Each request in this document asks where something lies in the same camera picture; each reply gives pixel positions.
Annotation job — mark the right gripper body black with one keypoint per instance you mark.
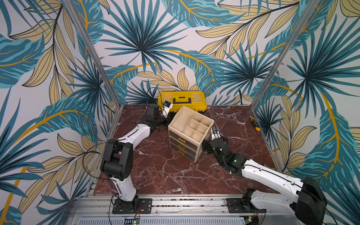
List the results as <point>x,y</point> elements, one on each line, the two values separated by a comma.
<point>213,142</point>

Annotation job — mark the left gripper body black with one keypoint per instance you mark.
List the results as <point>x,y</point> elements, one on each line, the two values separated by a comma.
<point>161,120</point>

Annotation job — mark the beige drawer organizer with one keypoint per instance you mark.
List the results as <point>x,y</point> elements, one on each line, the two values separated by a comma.
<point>187,131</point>

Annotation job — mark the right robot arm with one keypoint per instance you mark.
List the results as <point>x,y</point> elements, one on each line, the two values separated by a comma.
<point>302,198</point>

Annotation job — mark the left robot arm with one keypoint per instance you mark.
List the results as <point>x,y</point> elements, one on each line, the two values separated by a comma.
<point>117,160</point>

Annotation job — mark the yellow black screwdriver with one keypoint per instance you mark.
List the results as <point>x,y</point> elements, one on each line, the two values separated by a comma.
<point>255,124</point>

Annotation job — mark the yellow black toolbox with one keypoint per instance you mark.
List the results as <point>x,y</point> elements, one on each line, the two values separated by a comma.
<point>194,100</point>

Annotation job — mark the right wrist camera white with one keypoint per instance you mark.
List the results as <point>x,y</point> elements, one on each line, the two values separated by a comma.
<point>215,133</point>

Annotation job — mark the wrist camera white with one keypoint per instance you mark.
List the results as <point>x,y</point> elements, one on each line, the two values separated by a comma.
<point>215,133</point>
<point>166,108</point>

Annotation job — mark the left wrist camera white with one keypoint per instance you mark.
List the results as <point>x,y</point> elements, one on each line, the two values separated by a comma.
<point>166,108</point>

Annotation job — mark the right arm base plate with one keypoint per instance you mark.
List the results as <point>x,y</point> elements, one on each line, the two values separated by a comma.
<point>240,205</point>

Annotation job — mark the left aluminium corner post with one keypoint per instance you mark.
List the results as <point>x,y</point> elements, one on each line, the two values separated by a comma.
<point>75,16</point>

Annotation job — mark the aluminium corner post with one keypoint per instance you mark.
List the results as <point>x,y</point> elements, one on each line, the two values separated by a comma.
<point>75,16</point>
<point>310,7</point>

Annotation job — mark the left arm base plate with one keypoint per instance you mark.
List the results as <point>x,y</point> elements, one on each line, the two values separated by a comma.
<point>142,206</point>

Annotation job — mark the aluminium front rail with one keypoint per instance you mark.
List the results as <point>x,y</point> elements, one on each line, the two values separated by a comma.
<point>183,209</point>

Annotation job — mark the right aluminium corner post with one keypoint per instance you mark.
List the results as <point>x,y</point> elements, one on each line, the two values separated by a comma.
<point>310,7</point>

